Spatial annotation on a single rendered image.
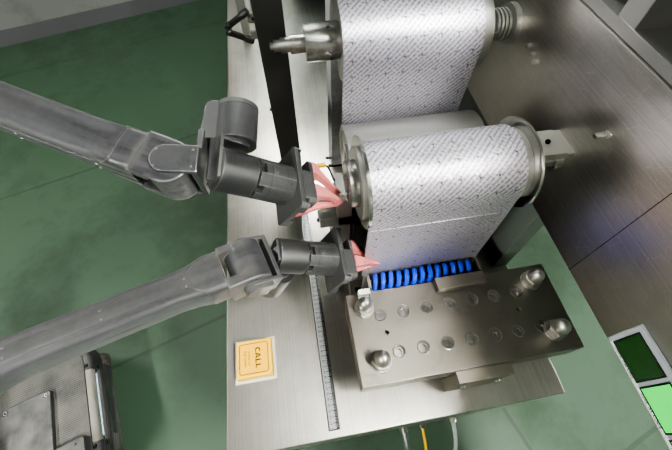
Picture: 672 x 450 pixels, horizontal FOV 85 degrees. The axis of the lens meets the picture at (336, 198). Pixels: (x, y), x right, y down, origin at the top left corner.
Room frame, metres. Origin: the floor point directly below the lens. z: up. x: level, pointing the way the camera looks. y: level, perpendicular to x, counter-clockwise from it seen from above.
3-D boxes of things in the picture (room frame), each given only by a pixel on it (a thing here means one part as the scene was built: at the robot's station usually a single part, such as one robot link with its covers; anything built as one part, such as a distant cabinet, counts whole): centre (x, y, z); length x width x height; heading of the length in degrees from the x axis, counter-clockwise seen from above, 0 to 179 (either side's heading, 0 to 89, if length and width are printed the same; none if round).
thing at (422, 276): (0.28, -0.17, 1.03); 0.21 x 0.04 x 0.03; 99
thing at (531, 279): (0.26, -0.38, 1.05); 0.04 x 0.04 x 0.04
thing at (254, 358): (0.14, 0.16, 0.91); 0.07 x 0.07 x 0.02; 9
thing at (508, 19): (0.63, -0.29, 1.33); 0.07 x 0.07 x 0.07; 9
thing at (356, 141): (0.34, -0.04, 1.25); 0.15 x 0.01 x 0.15; 9
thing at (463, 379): (0.10, -0.26, 0.96); 0.10 x 0.03 x 0.11; 99
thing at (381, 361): (0.12, -0.08, 1.05); 0.04 x 0.04 x 0.04
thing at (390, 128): (0.48, -0.14, 1.17); 0.26 x 0.12 x 0.12; 99
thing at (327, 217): (0.37, 0.01, 1.05); 0.06 x 0.05 x 0.31; 99
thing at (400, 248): (0.30, -0.17, 1.11); 0.23 x 0.01 x 0.18; 99
